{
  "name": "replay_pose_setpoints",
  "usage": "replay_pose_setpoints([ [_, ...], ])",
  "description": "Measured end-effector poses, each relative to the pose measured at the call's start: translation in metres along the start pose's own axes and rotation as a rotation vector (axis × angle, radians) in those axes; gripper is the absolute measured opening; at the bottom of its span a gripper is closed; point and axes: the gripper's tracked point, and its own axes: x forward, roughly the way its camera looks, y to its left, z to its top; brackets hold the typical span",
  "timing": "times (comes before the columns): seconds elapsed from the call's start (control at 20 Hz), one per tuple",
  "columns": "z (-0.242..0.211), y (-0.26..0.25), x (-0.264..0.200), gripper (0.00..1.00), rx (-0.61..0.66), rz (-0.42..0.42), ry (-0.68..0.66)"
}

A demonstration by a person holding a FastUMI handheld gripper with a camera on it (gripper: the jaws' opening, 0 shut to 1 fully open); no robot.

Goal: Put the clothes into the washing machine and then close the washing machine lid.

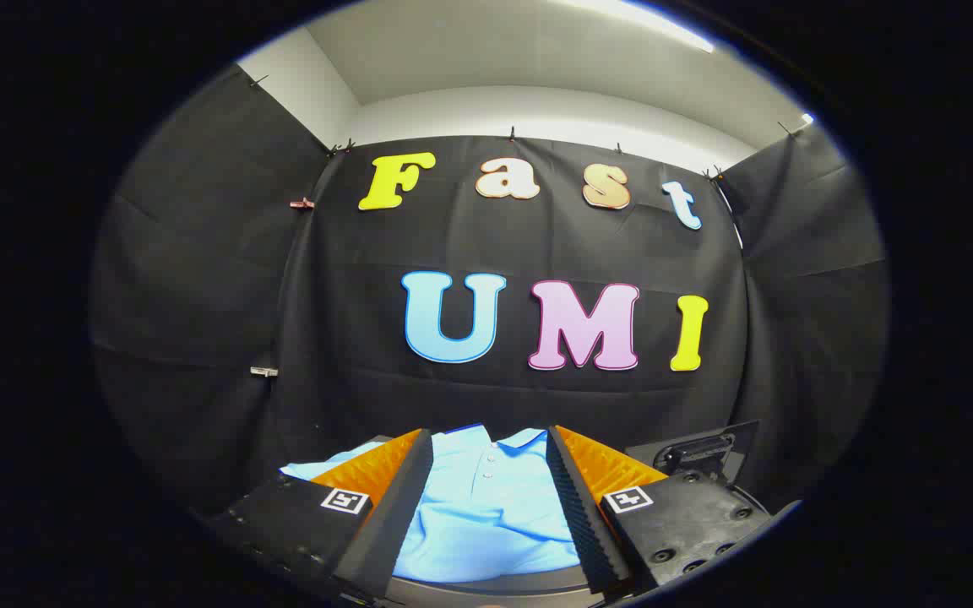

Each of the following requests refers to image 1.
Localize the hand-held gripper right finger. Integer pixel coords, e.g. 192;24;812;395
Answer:
546;425;801;595

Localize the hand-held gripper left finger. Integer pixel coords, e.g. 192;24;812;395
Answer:
208;428;435;597

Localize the light blue polo shirt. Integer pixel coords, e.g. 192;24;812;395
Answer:
281;425;614;584

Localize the dark glass washing machine lid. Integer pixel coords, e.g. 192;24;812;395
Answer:
626;421;760;487

